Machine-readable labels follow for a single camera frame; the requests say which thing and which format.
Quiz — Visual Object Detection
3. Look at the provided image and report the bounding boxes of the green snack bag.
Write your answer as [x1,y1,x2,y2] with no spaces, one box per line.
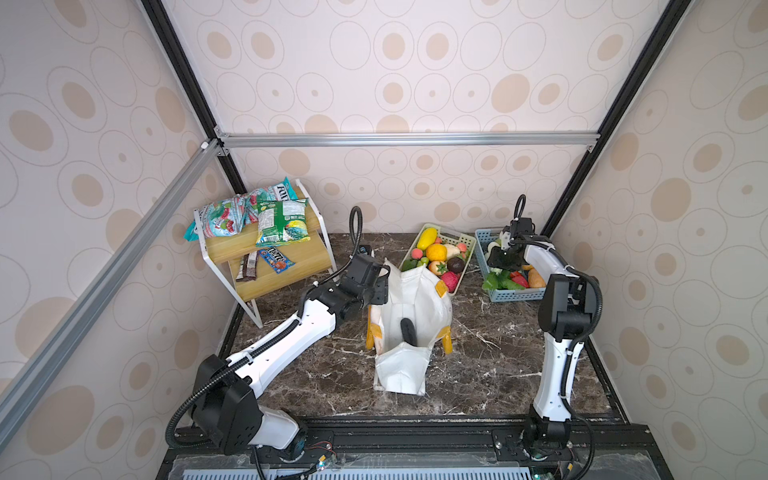
[256,199,309,247]

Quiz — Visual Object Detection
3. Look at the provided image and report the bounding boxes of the dark brown avocado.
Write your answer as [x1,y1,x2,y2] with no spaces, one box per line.
[446,256,466,275]

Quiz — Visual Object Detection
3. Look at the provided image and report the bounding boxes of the green fruit basket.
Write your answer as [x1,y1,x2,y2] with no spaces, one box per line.
[399,223,478,295]

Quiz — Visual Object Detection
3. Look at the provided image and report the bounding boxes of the white grocery bag yellow handles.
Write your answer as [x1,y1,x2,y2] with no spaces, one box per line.
[366,261,453,396]

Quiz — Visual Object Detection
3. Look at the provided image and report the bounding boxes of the horizontal aluminium rail back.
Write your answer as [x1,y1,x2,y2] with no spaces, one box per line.
[202,131,600,153]

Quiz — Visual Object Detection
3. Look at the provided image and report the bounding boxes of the brown potato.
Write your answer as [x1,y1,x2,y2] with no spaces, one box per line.
[527,267,547,289]

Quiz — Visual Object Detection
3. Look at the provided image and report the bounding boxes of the blue candy packet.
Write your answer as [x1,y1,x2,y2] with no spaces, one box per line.
[258,246,295,274]

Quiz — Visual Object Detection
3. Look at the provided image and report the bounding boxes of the pink dragon fruit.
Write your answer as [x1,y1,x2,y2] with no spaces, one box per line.
[441,271,460,294]

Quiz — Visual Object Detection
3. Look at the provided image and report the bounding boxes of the yellow lemon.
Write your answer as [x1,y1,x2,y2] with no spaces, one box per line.
[416,227,439,251]

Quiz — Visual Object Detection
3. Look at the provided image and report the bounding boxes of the brown chocolate bar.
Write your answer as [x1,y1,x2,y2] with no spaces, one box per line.
[235,251,259,282]

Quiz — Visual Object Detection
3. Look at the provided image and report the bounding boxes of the green leafy vegetable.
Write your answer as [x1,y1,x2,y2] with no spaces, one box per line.
[482,270,526,293]

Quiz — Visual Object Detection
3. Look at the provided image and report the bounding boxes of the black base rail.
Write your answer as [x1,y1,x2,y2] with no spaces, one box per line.
[157,417,672,479]

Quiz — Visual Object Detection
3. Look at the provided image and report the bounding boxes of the diagonal aluminium rail left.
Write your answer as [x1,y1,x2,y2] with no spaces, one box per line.
[1,139,222,449]

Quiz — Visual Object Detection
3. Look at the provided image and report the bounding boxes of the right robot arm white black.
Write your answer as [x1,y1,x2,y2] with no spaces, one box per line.
[486,194,603,461]

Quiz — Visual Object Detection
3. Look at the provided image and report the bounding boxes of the red pepper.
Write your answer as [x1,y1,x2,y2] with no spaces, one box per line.
[510,271,530,289]

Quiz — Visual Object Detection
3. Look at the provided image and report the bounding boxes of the teal snack bag rear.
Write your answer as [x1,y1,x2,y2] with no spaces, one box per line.
[244,177,298,225]

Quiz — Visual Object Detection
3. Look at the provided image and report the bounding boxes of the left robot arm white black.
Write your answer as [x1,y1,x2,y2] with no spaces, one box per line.
[165,206,391,461]

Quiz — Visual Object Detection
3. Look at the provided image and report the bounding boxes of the blue vegetable basket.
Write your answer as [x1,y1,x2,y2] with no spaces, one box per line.
[474,228,545,303]

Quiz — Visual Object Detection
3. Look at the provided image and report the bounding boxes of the teal red snack bag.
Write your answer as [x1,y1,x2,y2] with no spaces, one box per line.
[184,195,247,241]

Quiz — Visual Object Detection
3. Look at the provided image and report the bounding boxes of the orange in green basket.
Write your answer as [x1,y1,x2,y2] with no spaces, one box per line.
[425,243,448,262]

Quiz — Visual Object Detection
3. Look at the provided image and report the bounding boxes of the wooden two-tier shelf white frame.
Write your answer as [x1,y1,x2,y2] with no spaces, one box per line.
[194,179,337,328]

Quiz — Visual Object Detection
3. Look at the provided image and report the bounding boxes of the black eggplant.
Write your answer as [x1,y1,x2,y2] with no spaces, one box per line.
[400,318,418,347]

